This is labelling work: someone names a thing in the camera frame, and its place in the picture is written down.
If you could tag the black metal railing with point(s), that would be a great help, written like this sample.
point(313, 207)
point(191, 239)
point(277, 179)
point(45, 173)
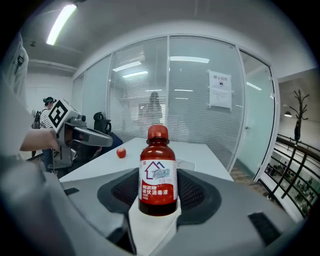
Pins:
point(300, 146)

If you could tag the white paper notice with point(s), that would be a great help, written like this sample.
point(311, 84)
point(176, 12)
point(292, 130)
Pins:
point(220, 95)

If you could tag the person's left forearm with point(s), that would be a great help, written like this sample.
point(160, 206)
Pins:
point(37, 140)

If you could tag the black coat rack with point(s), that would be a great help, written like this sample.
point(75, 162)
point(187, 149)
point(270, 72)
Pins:
point(297, 127)

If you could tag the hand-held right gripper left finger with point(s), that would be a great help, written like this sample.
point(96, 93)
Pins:
point(87, 185)

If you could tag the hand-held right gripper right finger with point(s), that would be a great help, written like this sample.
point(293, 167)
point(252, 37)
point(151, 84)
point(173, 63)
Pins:
point(237, 200)

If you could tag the red apple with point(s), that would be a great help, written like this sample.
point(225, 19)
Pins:
point(121, 152)

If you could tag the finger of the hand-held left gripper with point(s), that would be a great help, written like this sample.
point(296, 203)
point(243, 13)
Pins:
point(95, 138)

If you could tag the black pendant lamp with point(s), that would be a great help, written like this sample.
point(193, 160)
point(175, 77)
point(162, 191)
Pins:
point(287, 114)

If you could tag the black mesh office chair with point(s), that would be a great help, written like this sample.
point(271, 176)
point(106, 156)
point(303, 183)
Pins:
point(107, 126)

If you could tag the person's white shirt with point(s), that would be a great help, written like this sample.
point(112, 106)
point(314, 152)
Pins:
point(15, 70)

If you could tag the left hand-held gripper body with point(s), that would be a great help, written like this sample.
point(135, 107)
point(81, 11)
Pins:
point(58, 115)

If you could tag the long ceiling light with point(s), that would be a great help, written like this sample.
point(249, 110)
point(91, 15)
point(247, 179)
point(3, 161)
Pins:
point(61, 25)

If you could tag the small red-capped bottle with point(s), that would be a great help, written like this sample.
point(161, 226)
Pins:
point(157, 155)

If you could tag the blue office chair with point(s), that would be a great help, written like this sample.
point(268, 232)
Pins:
point(116, 142)

